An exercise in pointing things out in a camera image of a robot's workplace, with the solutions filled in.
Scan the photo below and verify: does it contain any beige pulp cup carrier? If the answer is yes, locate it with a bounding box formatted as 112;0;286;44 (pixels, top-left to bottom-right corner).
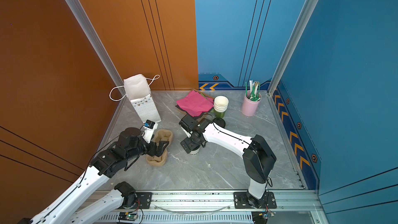
146;129;174;167

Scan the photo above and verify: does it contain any white takeout coffee cup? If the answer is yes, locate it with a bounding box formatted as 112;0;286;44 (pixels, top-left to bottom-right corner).
190;147;200;156

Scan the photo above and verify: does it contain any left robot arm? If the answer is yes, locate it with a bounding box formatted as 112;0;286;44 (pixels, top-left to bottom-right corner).
20;128;172;224

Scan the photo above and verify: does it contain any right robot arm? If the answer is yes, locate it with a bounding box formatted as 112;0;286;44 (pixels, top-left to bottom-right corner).
179;119;277;208

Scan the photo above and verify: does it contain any stack of black lids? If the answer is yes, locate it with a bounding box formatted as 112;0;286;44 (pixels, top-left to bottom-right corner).
213;118;226;128

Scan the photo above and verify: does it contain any pink napkin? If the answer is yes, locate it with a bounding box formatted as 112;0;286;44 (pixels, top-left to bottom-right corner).
176;91;214;116

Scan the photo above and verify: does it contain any stack of paper cups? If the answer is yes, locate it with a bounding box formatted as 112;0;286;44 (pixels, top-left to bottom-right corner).
214;96;229;118

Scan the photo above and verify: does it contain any white paper gift bag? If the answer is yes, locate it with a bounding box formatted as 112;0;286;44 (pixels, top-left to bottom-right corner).
109;74;161;123

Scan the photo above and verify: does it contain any pink straw holder cup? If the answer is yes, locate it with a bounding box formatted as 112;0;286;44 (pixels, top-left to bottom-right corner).
241;93;261;117

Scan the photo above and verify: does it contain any green circuit board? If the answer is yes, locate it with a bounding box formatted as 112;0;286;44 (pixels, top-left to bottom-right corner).
118;212;138;222

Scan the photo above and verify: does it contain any bundle of wrapped straws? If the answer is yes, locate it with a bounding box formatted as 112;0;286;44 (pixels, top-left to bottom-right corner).
245;80;261;102

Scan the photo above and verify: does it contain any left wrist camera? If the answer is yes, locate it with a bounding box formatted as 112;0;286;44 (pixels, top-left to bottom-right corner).
143;120;158;143

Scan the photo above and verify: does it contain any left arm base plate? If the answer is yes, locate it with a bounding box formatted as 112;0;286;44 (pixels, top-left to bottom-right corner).
118;192;152;210

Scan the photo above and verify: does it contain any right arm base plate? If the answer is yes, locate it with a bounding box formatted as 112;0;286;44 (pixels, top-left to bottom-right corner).
233;191;277;209

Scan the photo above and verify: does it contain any aluminium front rail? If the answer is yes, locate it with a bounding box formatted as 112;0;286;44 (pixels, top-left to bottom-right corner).
81;190;328;224

